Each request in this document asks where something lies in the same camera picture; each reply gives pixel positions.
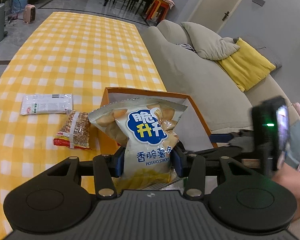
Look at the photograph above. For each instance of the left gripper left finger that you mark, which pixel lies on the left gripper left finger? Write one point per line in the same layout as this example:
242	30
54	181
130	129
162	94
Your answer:
105	168

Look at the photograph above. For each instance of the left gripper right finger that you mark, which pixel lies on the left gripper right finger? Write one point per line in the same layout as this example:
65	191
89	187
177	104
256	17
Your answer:
190	165

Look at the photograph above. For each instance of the peanut snack bag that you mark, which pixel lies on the peanut snack bag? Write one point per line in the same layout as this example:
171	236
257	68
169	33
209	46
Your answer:
75	133

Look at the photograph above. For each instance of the white potato sticks bag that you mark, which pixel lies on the white potato sticks bag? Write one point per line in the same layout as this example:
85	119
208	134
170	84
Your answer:
145	127

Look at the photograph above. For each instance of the white snack packet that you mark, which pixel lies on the white snack packet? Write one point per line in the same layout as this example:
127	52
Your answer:
46	104

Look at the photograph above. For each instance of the person right hand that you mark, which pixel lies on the person right hand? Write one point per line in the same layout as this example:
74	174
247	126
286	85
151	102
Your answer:
289	178

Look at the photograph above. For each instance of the beige sofa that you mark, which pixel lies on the beige sofa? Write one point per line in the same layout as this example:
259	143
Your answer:
224	107

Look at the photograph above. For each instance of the yellow cushion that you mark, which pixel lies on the yellow cushion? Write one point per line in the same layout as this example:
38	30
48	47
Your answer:
246	67

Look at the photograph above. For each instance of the beige cushion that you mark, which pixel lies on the beige cushion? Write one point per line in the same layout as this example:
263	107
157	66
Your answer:
208	44

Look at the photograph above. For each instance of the yellow checkered tablecloth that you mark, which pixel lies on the yellow checkered tablecloth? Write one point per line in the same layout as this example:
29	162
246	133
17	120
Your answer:
69	53

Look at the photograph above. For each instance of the orange stool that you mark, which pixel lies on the orange stool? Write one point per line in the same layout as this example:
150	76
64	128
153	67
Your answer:
157	11

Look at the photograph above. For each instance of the pink small heater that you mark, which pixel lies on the pink small heater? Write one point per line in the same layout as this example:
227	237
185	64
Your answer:
29	14

